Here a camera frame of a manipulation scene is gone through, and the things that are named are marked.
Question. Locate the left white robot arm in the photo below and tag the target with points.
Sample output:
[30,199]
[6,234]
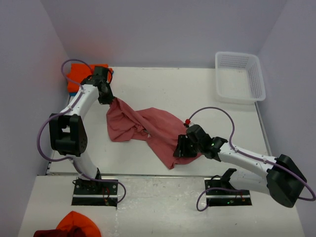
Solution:
[66,129]

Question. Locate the pink t shirt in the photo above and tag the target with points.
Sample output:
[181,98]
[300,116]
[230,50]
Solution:
[159,128]

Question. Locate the folded orange t shirt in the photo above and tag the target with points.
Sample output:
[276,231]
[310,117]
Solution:
[77,67]

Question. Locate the orange cloth at front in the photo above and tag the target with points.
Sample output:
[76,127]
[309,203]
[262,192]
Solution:
[78,225]

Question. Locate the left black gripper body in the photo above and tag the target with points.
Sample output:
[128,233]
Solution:
[107,97]

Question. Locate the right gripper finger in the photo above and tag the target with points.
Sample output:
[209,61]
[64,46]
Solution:
[183,141]
[179,152]

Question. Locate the white plastic basket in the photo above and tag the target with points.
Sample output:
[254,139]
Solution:
[239,78]

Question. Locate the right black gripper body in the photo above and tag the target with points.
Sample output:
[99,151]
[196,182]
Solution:
[198,146]

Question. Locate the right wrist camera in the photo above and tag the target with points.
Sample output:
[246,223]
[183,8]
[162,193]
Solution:
[188,123]

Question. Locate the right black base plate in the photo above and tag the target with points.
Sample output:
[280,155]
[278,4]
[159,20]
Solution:
[224,198]

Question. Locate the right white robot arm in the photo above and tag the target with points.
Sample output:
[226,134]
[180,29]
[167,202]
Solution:
[278,177]

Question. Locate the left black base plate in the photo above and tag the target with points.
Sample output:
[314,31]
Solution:
[90,193]

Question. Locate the dark red cloth at front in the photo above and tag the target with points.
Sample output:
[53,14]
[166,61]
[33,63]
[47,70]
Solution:
[59,233]

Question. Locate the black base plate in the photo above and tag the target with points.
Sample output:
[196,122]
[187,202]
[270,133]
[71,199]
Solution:
[90,193]
[224,198]

